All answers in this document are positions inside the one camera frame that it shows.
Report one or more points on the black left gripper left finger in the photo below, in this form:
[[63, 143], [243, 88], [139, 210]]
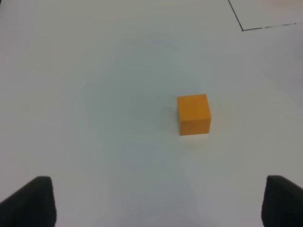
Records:
[[33, 205]]

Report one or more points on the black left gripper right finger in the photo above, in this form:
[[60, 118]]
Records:
[[282, 203]]

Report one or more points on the orange cube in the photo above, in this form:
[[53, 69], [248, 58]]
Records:
[[194, 115]]

